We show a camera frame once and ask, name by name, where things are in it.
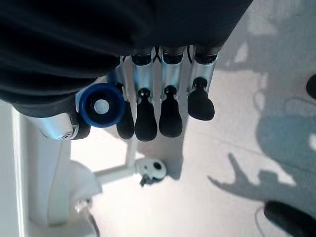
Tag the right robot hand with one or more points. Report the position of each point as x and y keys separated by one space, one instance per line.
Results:
x=74 y=37

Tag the white bed caster wheel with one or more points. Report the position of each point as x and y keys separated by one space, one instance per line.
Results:
x=151 y=170
x=85 y=187

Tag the robot dark foot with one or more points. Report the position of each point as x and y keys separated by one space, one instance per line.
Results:
x=312 y=86
x=288 y=218

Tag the robot left dark foot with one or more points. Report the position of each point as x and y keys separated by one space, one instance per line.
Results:
x=288 y=218

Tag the robot right dark foot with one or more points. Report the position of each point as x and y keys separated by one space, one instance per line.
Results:
x=312 y=86

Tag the white hospital bed frame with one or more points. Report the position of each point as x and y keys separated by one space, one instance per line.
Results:
x=42 y=172

